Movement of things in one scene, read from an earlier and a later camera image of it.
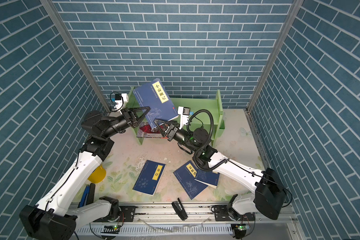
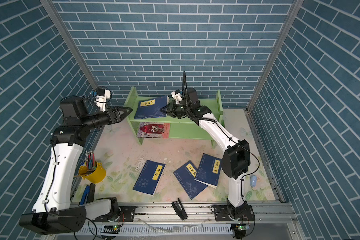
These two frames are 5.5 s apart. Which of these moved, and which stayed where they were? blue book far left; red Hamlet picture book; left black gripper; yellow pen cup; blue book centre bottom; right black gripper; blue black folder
Moved: left black gripper; right black gripper
Stayed: blue book far left; blue book centre bottom; yellow pen cup; blue black folder; red Hamlet picture book
